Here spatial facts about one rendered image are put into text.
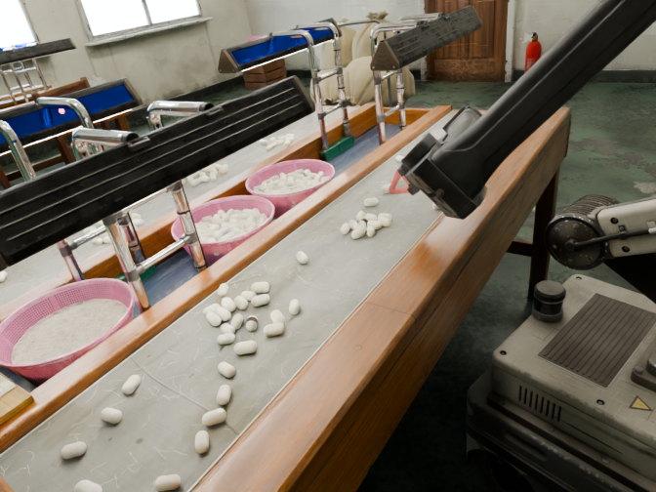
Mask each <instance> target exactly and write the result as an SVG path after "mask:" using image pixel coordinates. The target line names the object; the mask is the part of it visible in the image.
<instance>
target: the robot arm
mask: <svg viewBox="0 0 656 492"><path fill-rule="evenodd" d="M655 21H656V0H597V1H596V2H595V3H594V4H593V5H592V6H591V7H590V8H589V9H588V10H587V11H586V12H585V13H584V14H583V15H582V16H581V17H580V18H579V19H578V20H577V21H576V22H575V23H574V24H573V25H572V26H571V27H570V28H569V29H568V30H567V31H566V32H565V33H564V34H563V35H562V36H561V37H560V38H559V39H558V40H557V41H556V42H555V43H554V44H553V45H552V46H551V47H550V48H549V49H548V50H547V51H546V52H545V53H544V54H543V55H542V56H541V57H540V58H539V59H538V60H537V61H536V62H535V63H534V64H533V65H532V66H531V67H530V68H529V69H528V70H527V71H526V72H525V73H524V74H523V75H522V76H521V77H520V78H519V79H518V80H517V81H516V82H515V83H514V84H513V85H512V86H511V87H510V88H509V89H508V90H507V91H506V92H505V93H504V94H503V95H502V96H501V97H500V98H499V99H498V100H497V101H496V102H495V103H494V104H493V105H492V106H491V107H490V108H489V109H488V110H487V111H486V112H485V113H484V114H482V113H481V112H480V111H479V110H478V109H477V108H476V107H475V106H474V105H473V104H472V103H470V104H469V105H468V106H465V105H463V107H462V108H461V109H459V111H458V112H457V113H456V114H455V115H454V116H453V117H452V118H451V119H450V120H448V122H447V123H446V124H445V125H444V126H443V127H442V129H443V130H444V131H445V133H446V134H444V135H443V136H442V137H441V138H439V139H438V140H437V139H436V138H435V137H434V136H433V135H432V134H431V133H430V132H427V134H426V135H424V137H423V138H422V139H421V140H420V141H419V142H418V143H416V145H415V146H414V147H413V148H411V150H410V151H409V152H408V154H407V155H406V156H405V157H404V158H402V159H401V162H402V163H403V164H402V165H400V166H399V167H398V168H397V169H396V171H395V174H394V177H393V180H392V182H391V184H390V187H389V192H390V193H391V194H398V193H410V194H411V195H414V194H416V193H417V192H419V191H420V190H421V191H422V192H423V193H424V194H425V195H426V196H427V197H428V198H429V199H430V200H431V201H432V202H433V203H434V204H435V205H436V206H437V207H438V208H439V209H440V210H441V211H442V212H443V214H444V215H445V216H446V217H449V218H455V219H461V220H464V219H465V218H466V217H467V216H469V215H470V214H471V213H472V212H473V211H474V210H475V209H476V208H477V207H478V206H480V205H481V203H482V201H483V200H484V198H485V194H486V190H487V187H486V186H485V184H486V183H487V181H488V180H489V179H490V177H491V176H492V175H493V173H494V172H495V171H496V170H497V168H498V167H499V166H500V165H501V164H502V163H503V162H504V161H505V159H506V158H507V157H508V156H509V155H510V154H511V153H512V152H513V151H514V150H515V149H517V148H518V147H519V146H520V145H521V144H522V143H523V142H524V141H525V140H526V139H528V138H529V137H530V136H531V135H532V134H533V133H534V132H535V131H536V130H537V129H538V128H540V127H541V126H542V125H543V124H544V123H545V122H546V121H547V120H548V119H549V118H551V117H552V116H553V115H554V114H555V113H556V112H557V111H558V110H559V109H560V108H561V107H563V106H564V105H565V104H566V103H567V102H568V101H569V100H570V99H571V98H572V97H574V96H575V95H576V94H577V93H578V92H579V91H580V90H581V89H582V88H583V87H584V86H586V85H587V84H588V83H589V82H590V81H591V80H592V79H593V78H594V77H595V76H596V75H598V74H599V73H600V72H601V71H602V70H603V69H604V68H605V67H606V66H607V65H608V64H610V63H611V62H612V61H613V60H614V59H615V58H616V57H617V56H618V55H619V54H621V53H622V52H623V51H624V50H625V49H626V48H627V47H628V46H629V45H630V44H632V43H633V42H634V41H635V40H636V39H637V38H638V36H639V35H640V34H641V33H643V32H644V31H645V30H646V29H647V28H648V27H649V26H650V25H651V24H652V23H653V22H655ZM401 177H402V179H403V180H404V181H405V182H406V183H407V184H408V185H406V186H403V187H399V188H396V187H395V186H396V185H397V183H398V181H399V180H400V178H401Z"/></svg>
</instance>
